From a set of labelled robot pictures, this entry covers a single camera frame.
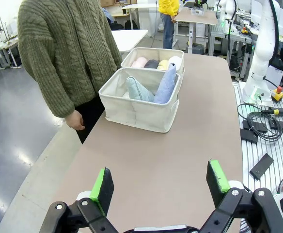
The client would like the tall white background robot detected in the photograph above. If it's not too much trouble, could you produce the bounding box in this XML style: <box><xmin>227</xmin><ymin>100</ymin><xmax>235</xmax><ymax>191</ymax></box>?
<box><xmin>218</xmin><ymin>0</ymin><xmax>238</xmax><ymax>34</ymax></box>

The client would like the white towel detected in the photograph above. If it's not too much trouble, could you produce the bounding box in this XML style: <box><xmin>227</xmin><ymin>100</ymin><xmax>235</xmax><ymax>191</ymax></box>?
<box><xmin>168</xmin><ymin>56</ymin><xmax>182</xmax><ymax>72</ymax></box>

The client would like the person in yellow shirt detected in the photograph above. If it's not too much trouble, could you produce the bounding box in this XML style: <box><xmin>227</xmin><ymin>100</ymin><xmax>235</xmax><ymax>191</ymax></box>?
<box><xmin>157</xmin><ymin>0</ymin><xmax>181</xmax><ymax>50</ymax></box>

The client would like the yellow black enabling handle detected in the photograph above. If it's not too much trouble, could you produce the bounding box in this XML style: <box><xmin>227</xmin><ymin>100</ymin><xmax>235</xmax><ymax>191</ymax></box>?
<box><xmin>261</xmin><ymin>107</ymin><xmax>283</xmax><ymax>117</ymax></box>

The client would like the person's right forearm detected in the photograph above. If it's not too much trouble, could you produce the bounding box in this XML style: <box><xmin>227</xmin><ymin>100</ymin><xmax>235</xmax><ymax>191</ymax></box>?
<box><xmin>22</xmin><ymin>55</ymin><xmax>76</xmax><ymax>119</ymax></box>

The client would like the black power adapter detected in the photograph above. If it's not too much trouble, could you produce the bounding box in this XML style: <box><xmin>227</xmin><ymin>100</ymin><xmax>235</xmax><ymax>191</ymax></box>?
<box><xmin>242</xmin><ymin>119</ymin><xmax>268</xmax><ymax>133</ymax></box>
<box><xmin>240</xmin><ymin>128</ymin><xmax>258</xmax><ymax>144</ymax></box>

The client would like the person in green knit sweater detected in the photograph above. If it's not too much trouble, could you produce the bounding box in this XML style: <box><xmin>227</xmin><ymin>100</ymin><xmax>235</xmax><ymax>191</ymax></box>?
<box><xmin>17</xmin><ymin>0</ymin><xmax>123</xmax><ymax>144</ymax></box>

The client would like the black cable sleeve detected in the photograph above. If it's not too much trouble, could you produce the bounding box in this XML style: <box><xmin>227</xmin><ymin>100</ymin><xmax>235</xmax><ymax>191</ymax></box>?
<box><xmin>268</xmin><ymin>0</ymin><xmax>280</xmax><ymax>60</ymax></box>

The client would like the teal cone towel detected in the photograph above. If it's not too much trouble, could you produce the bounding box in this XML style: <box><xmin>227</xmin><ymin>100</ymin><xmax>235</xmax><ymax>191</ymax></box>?
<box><xmin>126</xmin><ymin>76</ymin><xmax>155</xmax><ymax>102</ymax></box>

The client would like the beige fabric storage bin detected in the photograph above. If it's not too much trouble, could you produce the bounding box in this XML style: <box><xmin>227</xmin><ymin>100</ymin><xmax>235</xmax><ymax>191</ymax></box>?
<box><xmin>98</xmin><ymin>67</ymin><xmax>180</xmax><ymax>133</ymax></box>
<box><xmin>120</xmin><ymin>47</ymin><xmax>185</xmax><ymax>78</ymax></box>

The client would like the flat black plate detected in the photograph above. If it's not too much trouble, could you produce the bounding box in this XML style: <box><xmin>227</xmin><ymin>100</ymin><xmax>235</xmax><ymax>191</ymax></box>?
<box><xmin>249</xmin><ymin>152</ymin><xmax>275</xmax><ymax>181</ymax></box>

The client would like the clear plastic container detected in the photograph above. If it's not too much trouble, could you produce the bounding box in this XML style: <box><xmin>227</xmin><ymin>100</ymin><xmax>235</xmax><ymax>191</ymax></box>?
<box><xmin>190</xmin><ymin>6</ymin><xmax>205</xmax><ymax>16</ymax></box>

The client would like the person's right hand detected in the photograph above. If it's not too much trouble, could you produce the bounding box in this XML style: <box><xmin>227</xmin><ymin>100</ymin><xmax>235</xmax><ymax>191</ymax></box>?
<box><xmin>65</xmin><ymin>109</ymin><xmax>86</xmax><ymax>131</ymax></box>

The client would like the yellow red emergency stop button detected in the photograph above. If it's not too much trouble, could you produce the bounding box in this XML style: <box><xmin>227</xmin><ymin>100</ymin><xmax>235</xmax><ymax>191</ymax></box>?
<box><xmin>271</xmin><ymin>85</ymin><xmax>283</xmax><ymax>102</ymax></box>

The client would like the brown top table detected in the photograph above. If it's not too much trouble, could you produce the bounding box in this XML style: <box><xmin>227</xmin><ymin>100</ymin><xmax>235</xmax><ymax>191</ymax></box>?
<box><xmin>173</xmin><ymin>6</ymin><xmax>220</xmax><ymax>54</ymax></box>

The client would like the dark grey towel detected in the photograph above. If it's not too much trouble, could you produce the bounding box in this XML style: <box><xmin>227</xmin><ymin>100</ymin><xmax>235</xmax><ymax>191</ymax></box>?
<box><xmin>143</xmin><ymin>59</ymin><xmax>159</xmax><ymax>69</ymax></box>

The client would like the coiled black cable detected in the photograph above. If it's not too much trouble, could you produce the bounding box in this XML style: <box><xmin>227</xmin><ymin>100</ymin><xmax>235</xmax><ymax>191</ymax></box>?
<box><xmin>237</xmin><ymin>103</ymin><xmax>283</xmax><ymax>142</ymax></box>

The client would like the pink towel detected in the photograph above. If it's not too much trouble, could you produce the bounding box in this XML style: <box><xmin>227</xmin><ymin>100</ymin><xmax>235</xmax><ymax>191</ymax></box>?
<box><xmin>131</xmin><ymin>57</ymin><xmax>148</xmax><ymax>68</ymax></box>

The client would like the small black box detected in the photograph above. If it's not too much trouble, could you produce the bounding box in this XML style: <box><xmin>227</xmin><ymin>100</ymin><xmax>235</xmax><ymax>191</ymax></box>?
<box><xmin>268</xmin><ymin>118</ymin><xmax>283</xmax><ymax>130</ymax></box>

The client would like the lavender cone towel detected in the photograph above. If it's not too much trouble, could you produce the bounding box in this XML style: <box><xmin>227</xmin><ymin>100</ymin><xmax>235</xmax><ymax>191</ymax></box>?
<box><xmin>153</xmin><ymin>63</ymin><xmax>177</xmax><ymax>104</ymax></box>

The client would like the white table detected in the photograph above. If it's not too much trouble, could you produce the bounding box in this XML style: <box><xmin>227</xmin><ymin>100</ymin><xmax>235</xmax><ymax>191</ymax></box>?
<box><xmin>111</xmin><ymin>29</ymin><xmax>149</xmax><ymax>53</ymax></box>

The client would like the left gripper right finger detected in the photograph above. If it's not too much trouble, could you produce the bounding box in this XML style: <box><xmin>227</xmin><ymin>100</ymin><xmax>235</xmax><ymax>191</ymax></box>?
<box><xmin>199</xmin><ymin>159</ymin><xmax>283</xmax><ymax>233</ymax></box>

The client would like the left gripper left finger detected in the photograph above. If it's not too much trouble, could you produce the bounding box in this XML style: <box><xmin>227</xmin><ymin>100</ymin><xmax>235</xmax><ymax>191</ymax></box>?
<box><xmin>39</xmin><ymin>166</ymin><xmax>123</xmax><ymax>233</ymax></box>

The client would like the aluminium profile bench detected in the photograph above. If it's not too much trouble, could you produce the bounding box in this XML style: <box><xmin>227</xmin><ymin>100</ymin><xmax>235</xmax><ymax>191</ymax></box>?
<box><xmin>208</xmin><ymin>23</ymin><xmax>253</xmax><ymax>82</ymax></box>

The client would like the yellow towel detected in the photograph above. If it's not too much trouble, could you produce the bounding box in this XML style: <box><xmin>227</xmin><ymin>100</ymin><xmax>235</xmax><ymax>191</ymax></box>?
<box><xmin>157</xmin><ymin>59</ymin><xmax>169</xmax><ymax>71</ymax></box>

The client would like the white cardboard box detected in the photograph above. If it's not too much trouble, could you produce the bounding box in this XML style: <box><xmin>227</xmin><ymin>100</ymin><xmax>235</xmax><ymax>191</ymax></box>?
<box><xmin>264</xmin><ymin>65</ymin><xmax>283</xmax><ymax>91</ymax></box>

